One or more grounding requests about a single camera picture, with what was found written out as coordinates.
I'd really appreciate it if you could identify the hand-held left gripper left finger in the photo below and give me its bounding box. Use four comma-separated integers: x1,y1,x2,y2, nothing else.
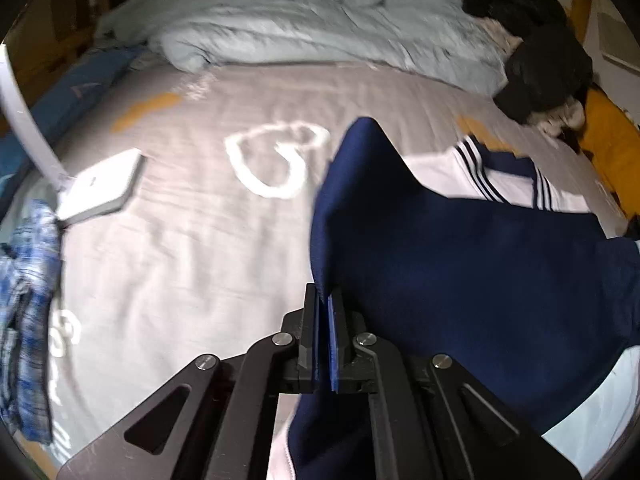
56,282,321,480

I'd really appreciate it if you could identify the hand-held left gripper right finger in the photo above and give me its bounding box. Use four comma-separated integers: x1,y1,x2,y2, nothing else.
326,287,583,480

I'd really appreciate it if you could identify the white and navy jacket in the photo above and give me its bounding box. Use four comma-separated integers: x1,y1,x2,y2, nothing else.
270,116,640,480

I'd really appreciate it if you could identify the grey heart-print bed sheet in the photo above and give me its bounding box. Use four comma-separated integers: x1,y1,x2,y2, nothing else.
10,57,631,480

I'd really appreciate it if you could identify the white power bank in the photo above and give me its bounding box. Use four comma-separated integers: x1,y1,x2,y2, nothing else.
56,147,146,223

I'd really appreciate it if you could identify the blue plaid cloth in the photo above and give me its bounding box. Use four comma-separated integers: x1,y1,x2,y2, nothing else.
0,199,63,443

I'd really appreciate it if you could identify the light grey duvet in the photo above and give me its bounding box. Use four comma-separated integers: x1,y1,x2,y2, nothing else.
95,0,508,96

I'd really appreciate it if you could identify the black jacket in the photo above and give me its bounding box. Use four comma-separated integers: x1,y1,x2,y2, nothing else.
407,0,596,123

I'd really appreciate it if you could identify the yellow pillow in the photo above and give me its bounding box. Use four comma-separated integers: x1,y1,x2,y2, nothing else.
580,87,640,221

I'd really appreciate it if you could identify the beige garment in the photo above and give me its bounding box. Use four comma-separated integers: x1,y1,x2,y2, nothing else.
480,15,523,56

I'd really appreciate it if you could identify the wooden furniture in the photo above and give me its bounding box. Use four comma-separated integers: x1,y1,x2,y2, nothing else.
10,0,113,78

